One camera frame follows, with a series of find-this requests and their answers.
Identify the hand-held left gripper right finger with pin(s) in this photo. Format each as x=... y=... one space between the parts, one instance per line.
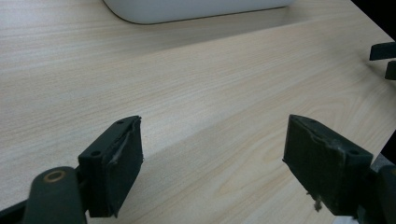
x=323 y=168

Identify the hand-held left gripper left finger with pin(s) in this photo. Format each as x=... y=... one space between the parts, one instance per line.
x=115 y=174

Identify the white plastic container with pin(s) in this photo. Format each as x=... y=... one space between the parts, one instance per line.
x=196 y=9

